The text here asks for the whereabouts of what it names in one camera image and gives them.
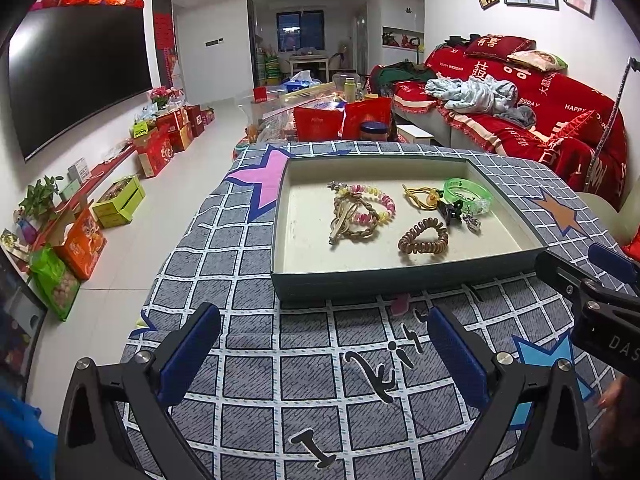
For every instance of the blue tissue box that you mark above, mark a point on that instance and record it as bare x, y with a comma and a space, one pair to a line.
302, 79

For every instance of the blue lid jar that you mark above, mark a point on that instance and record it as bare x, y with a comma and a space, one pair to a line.
375, 132

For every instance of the clear plastic container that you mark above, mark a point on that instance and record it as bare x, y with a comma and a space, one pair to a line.
345, 87

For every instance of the person's right hand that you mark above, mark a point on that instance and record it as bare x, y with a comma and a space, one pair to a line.
622, 415

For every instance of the yellow-green fruit crate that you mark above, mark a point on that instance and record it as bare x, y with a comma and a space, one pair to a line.
120, 202

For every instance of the wall niche with red ornaments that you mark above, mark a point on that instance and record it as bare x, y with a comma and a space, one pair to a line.
402, 39

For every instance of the red patterned gift box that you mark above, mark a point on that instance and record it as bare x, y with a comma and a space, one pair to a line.
155, 157

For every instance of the dark screen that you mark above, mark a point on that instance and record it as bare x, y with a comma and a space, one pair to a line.
20, 320

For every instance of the red embroidered pillow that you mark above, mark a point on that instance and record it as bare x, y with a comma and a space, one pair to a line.
500, 47

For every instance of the green translucent bangle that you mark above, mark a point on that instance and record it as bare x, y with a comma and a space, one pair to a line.
452, 187

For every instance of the blue cloth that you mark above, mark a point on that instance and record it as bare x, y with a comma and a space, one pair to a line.
25, 440

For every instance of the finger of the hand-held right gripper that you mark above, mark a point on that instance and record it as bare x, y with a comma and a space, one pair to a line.
557, 270
612, 262

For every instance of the orange gift box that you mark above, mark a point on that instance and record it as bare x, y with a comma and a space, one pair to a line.
85, 247

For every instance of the grey striped pole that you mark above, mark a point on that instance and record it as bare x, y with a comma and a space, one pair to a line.
607, 125

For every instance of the dark green cloth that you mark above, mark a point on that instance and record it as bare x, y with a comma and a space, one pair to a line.
400, 77

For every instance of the red wall hanging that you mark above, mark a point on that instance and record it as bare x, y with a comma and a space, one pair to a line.
164, 45

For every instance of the red low television bench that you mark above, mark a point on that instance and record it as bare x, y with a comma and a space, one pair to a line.
95, 180

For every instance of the framed certificate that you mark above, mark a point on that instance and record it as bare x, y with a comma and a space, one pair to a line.
580, 0

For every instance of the green potted plant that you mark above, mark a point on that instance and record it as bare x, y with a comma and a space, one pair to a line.
40, 197

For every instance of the black hair claw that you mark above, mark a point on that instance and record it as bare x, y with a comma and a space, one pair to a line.
450, 212

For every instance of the pink flower bouquet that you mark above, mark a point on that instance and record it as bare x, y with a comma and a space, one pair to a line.
162, 95

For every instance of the light blue blanket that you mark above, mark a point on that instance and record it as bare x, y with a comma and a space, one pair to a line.
475, 95

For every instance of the clear plastic bag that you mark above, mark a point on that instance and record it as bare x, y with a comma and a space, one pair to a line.
270, 127

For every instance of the green plastic bag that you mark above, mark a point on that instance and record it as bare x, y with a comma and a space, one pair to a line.
52, 285

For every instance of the red covered sofa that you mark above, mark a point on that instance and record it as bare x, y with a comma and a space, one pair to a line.
560, 125

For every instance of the dark window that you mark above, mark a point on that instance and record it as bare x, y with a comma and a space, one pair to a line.
300, 30

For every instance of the grey checked star tablecloth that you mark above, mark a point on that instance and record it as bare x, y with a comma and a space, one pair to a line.
300, 370

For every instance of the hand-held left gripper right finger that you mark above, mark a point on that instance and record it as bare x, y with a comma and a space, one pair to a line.
455, 355

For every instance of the large black television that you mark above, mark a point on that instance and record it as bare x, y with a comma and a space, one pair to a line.
80, 75

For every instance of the silver metal charm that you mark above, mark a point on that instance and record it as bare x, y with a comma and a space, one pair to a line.
472, 222

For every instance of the stack of red boxes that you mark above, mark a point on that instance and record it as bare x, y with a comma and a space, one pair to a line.
182, 127

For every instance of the floral print pillow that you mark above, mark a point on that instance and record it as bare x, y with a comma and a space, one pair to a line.
540, 60

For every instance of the white dining table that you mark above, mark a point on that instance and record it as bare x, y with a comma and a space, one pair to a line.
309, 62

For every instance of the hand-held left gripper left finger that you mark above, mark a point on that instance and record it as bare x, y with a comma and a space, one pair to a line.
190, 352

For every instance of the small white stool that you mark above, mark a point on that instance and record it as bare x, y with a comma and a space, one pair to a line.
415, 134

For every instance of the grey-green shallow tray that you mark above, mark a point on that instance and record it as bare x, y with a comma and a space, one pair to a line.
310, 255

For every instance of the red gift bag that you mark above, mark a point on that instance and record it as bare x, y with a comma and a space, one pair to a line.
317, 125
367, 110

